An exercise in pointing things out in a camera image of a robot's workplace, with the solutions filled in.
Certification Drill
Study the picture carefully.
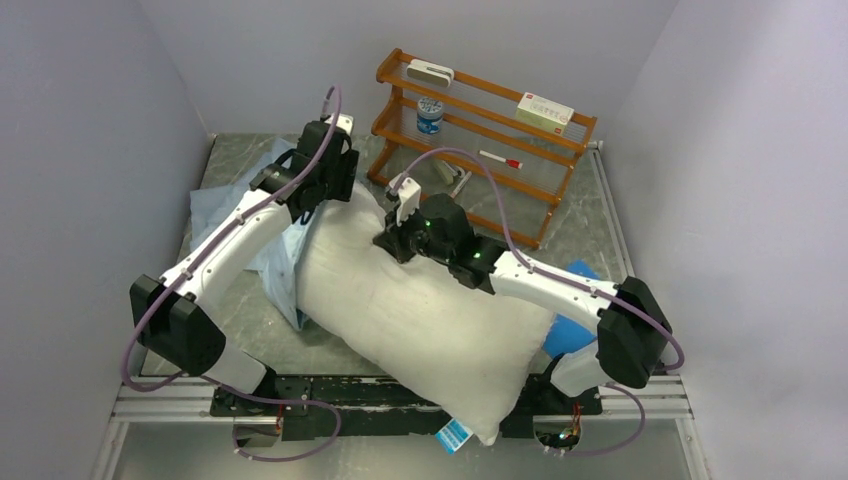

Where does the white pillow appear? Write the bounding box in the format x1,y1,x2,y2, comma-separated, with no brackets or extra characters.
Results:
296,184,554,445

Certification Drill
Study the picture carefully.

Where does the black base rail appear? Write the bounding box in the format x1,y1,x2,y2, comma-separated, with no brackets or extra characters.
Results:
208,374,602,440

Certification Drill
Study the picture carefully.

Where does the orange wooden shelf rack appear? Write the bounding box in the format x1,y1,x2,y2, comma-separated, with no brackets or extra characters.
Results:
367,48,597,248

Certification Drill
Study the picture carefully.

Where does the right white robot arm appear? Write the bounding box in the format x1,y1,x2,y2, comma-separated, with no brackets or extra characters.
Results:
373,194,672,414

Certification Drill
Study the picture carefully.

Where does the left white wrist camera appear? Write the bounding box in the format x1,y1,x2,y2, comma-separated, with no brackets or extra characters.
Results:
321,114,354,135

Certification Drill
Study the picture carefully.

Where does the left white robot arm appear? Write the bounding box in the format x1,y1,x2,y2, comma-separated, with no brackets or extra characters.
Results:
130,114,359,416

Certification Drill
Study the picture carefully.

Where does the white eraser box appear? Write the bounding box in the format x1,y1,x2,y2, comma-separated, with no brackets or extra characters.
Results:
406,58,455,88

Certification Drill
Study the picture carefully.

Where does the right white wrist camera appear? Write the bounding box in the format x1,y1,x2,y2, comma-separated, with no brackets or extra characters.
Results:
386,173,421,226

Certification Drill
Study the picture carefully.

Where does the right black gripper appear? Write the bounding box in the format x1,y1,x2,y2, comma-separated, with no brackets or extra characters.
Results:
373,202,453,266

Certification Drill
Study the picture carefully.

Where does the red white marker pen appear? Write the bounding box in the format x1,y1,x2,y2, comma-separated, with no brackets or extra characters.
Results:
478,150,523,170

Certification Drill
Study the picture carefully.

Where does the blue white round jar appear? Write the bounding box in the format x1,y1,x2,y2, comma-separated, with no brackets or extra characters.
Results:
416,97,444,135

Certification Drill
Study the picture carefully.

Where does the light blue pillowcase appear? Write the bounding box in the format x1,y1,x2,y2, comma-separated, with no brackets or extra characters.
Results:
189,136,311,331

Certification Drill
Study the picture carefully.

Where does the white red carton box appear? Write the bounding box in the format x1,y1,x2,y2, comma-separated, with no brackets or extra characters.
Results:
514,92,575,136

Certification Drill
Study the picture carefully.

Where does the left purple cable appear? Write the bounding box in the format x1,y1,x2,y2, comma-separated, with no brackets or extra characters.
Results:
119,84,344,464

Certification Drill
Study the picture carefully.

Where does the blue foam pad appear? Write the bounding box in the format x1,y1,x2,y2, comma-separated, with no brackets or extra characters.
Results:
542,260,598,358

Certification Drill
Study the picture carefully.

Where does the blue white pillow label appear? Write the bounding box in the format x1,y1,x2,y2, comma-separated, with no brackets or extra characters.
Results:
435,418,474,455

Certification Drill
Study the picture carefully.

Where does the pink white marker pen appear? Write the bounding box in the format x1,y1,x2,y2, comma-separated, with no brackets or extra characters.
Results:
450,172,473,198

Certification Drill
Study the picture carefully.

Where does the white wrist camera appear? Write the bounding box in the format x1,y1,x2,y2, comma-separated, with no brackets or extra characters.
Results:
321,114,354,135
386,173,421,226

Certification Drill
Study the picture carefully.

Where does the beige stapler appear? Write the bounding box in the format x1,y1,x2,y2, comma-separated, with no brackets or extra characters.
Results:
434,159,462,186

